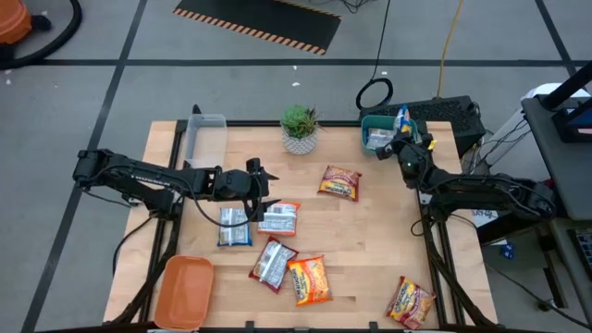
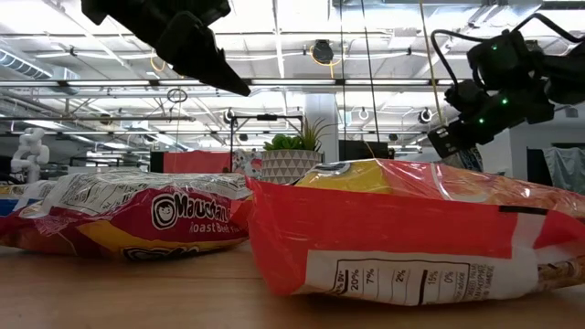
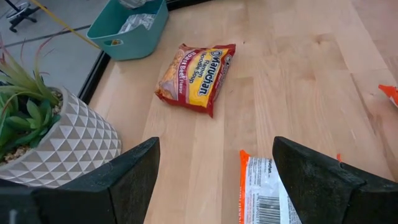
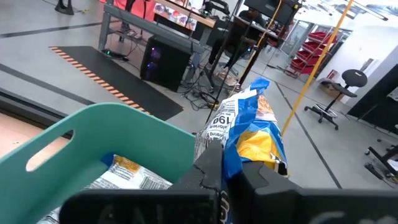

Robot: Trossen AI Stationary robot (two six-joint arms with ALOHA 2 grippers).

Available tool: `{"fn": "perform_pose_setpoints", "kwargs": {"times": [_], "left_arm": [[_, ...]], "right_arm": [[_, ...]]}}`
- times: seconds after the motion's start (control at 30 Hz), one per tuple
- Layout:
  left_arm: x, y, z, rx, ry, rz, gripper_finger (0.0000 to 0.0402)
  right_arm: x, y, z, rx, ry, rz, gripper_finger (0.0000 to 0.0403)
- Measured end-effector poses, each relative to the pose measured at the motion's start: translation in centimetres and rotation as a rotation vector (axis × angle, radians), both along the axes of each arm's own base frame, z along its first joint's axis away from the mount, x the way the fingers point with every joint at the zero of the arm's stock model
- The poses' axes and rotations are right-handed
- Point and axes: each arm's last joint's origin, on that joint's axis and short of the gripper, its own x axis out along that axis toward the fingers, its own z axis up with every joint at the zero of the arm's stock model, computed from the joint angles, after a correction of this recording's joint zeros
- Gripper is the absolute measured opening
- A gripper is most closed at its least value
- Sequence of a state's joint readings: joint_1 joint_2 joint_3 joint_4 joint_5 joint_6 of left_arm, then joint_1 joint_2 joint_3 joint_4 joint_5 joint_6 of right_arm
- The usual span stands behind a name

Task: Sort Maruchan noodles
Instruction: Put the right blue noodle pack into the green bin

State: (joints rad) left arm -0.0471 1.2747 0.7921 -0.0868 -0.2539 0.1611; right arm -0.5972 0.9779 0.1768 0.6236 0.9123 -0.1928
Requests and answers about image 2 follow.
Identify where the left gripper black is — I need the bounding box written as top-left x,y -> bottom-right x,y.
80,0 -> 252,98

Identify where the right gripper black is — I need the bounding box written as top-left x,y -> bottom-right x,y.
427,80 -> 555,159

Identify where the orange chicken ramen pack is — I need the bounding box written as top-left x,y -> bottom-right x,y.
246,158 -> 585,307

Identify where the red roast beef ramen pack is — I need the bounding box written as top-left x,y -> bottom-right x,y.
0,169 -> 253,262

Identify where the black screen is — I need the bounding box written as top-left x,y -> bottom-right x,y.
338,139 -> 395,162

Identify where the long ceiling light strip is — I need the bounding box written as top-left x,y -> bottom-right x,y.
0,78 -> 458,88

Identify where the red orange divider panel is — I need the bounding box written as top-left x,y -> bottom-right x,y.
149,150 -> 233,175

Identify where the floral patterned object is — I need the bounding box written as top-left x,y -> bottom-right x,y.
230,149 -> 264,180

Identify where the grey hanging cloth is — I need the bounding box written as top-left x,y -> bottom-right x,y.
542,145 -> 585,196

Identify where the potted plant triangle pattern pot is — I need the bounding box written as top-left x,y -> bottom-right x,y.
261,117 -> 337,186

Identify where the white robot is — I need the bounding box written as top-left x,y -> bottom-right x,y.
9,127 -> 50,186

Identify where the yellow hanging cable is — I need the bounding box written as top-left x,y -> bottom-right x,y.
418,0 -> 445,128

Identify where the black camera rig frame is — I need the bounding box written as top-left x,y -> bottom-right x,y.
228,113 -> 305,153

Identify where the black hanging cable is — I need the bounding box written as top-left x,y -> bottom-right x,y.
360,0 -> 381,143

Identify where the ceiling air duct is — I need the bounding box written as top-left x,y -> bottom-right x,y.
0,48 -> 81,96

